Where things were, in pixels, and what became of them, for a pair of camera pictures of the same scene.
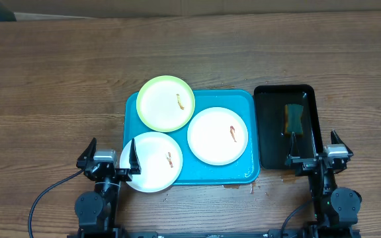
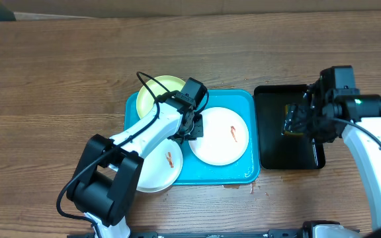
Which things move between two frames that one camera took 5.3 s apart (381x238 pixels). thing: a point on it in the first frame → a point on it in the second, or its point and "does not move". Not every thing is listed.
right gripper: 304,163 → 324,137
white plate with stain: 217,136 does not move
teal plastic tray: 245,170 does not move
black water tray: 274,144 does not move
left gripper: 134,164 → 199,132
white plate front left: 160,158 does not move
